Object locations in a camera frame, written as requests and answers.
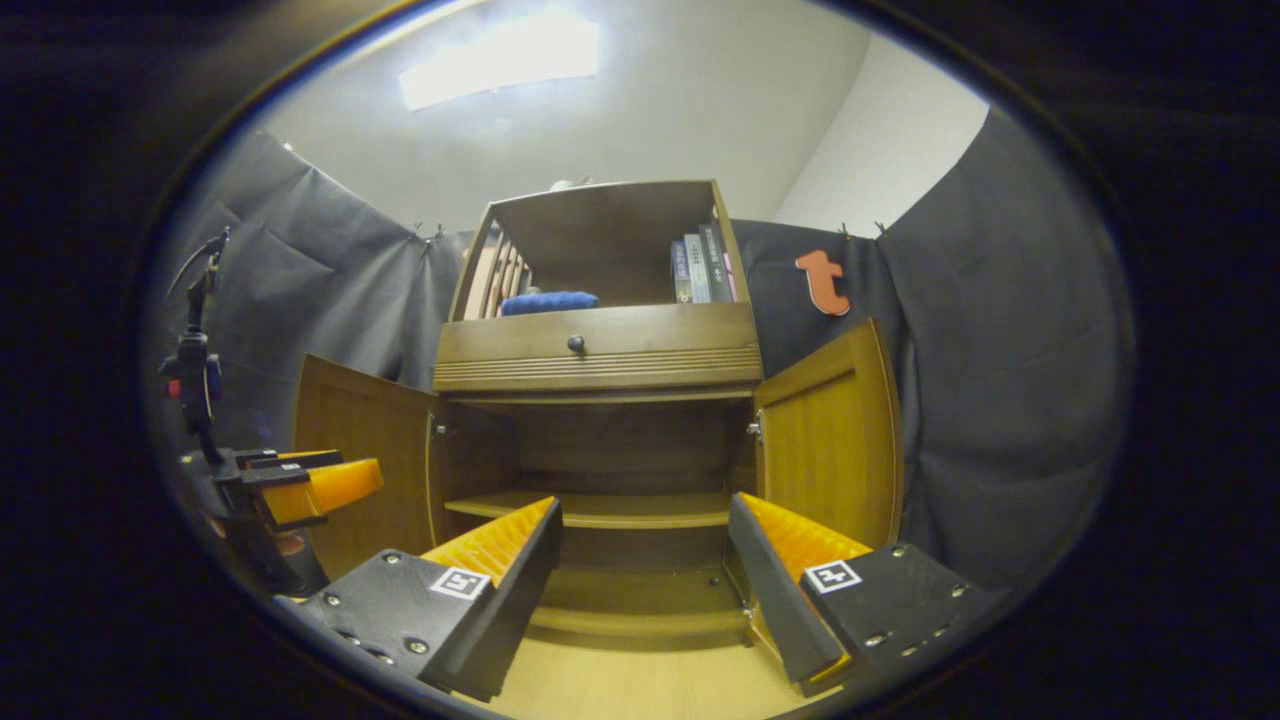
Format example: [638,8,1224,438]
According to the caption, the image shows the wooden inner shelf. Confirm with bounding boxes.
[445,490,733,529]

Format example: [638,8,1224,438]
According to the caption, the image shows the wooden double-door shoe cabinet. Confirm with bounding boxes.
[292,178,906,666]

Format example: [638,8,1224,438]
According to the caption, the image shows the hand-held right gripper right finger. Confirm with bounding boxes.
[726,490,993,699]

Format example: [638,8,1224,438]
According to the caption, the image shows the wooden shoe cabinet door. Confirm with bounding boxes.
[292,353,441,581]
[745,318,906,666]

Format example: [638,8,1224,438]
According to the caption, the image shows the grey book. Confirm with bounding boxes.
[684,233,711,304]

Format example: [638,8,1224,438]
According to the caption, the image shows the black backdrop cloth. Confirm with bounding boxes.
[145,108,1136,591]

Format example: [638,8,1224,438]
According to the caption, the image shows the black cable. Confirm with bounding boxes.
[165,235,226,301]

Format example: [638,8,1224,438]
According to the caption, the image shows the folded blue cloth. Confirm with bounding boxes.
[500,290,600,317]

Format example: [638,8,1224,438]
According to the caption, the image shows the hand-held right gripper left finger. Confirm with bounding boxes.
[272,495,567,704]

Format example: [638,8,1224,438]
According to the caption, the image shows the wooden cabinet drawer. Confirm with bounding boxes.
[437,303,759,363]

